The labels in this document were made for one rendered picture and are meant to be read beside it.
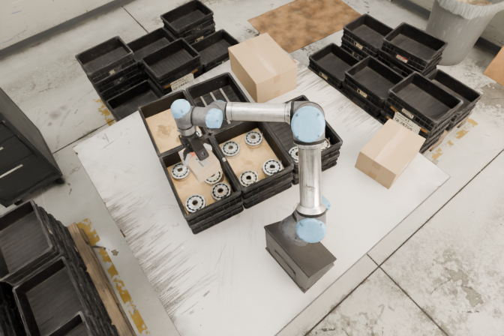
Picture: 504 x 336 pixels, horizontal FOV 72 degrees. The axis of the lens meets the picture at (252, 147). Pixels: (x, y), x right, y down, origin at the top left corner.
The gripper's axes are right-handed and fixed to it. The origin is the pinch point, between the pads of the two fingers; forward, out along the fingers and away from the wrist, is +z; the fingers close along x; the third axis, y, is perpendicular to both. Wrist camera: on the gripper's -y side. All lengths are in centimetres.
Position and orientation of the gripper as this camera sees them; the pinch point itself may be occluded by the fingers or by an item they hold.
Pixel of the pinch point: (199, 159)
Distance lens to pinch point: 162.8
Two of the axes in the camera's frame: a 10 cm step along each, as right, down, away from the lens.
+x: -7.9, 5.3, -3.1
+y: -6.1, -6.3, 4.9
